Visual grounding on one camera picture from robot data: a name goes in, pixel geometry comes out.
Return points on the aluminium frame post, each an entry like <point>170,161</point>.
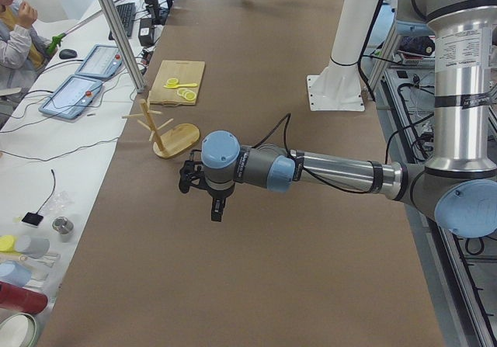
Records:
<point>117,29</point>

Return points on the red cylinder bottle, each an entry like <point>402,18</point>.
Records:
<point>16,298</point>

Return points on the grey cup lying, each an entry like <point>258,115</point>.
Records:
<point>33,247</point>

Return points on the black keyboard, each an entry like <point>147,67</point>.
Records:
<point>126,12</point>

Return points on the lemon slice near handle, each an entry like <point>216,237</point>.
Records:
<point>189,96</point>

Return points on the yellow cup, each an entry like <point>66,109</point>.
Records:
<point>7,243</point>

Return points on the white camera pillar base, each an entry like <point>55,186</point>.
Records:
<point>338,87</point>

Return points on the seated person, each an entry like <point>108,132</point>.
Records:
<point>23,52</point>

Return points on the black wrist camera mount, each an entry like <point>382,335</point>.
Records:
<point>192,174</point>

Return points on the black square pad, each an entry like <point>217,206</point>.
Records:
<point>33,219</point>

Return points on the light blue cup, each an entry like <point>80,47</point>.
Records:
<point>14,273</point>

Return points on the wooden cup storage rack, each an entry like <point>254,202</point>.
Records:
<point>165,144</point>

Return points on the computer mouse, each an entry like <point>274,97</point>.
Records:
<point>66,54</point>

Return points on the near teach pendant tablet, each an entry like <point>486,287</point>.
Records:
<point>72,97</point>

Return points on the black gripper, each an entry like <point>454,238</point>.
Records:
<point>218,194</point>

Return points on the small metal cup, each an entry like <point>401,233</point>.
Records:
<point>64,228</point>

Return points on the teach pendant tablet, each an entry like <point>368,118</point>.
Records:
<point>102,62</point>
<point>72,97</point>

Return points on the bamboo cutting board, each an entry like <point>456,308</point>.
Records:
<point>176,72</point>

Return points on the far teach pendant tablet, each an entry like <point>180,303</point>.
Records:
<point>102,62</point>

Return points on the yellow plastic knife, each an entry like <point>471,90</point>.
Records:
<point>175,86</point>

